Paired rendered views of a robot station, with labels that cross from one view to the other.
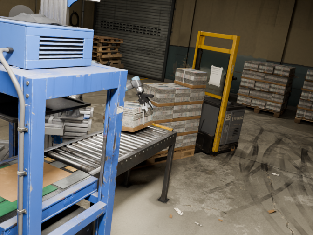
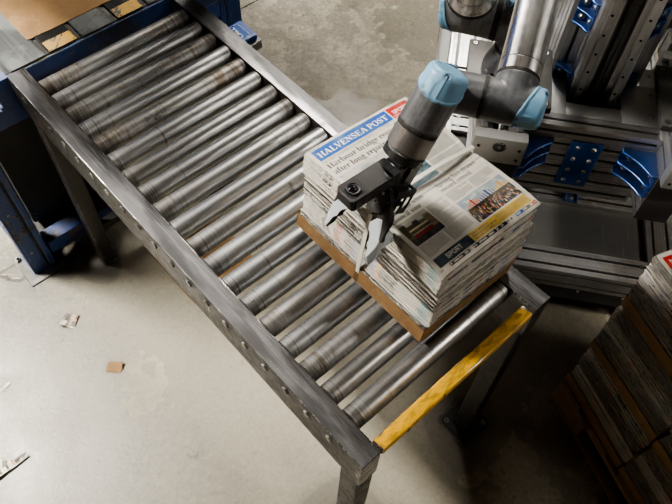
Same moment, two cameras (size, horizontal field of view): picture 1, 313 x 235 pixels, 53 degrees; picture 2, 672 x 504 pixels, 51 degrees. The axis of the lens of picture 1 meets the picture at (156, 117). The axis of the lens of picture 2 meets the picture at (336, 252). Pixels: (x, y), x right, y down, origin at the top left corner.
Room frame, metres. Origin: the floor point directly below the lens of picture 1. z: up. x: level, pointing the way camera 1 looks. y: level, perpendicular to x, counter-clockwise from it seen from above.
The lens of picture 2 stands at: (3.16, -0.60, 2.10)
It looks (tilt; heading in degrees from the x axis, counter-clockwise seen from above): 57 degrees down; 109
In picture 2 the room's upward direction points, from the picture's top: 3 degrees clockwise
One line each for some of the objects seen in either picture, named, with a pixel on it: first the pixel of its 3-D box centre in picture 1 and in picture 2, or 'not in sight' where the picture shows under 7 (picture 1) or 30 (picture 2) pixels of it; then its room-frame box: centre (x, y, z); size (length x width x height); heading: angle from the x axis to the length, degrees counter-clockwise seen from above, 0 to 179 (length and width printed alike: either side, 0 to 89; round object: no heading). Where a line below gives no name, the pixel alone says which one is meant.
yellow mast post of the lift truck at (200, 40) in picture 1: (193, 86); not in sight; (5.09, -0.52, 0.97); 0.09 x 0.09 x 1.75; 42
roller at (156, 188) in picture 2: (108, 146); (219, 149); (2.52, 0.38, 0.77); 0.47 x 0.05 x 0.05; 63
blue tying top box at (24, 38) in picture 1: (23, 39); not in sight; (1.73, 0.78, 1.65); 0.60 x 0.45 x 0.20; 63
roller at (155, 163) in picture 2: (104, 148); (203, 134); (2.46, 0.40, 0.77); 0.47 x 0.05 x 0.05; 63
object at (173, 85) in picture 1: (174, 86); not in sight; (4.35, -0.20, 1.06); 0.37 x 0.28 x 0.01; 43
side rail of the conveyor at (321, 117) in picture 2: (95, 138); (332, 140); (2.75, 0.54, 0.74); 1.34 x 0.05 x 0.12; 153
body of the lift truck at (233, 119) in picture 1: (216, 123); not in sight; (5.09, -1.02, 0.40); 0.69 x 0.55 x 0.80; 42
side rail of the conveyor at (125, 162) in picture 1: (140, 154); (167, 249); (2.52, 0.09, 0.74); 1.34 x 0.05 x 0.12; 153
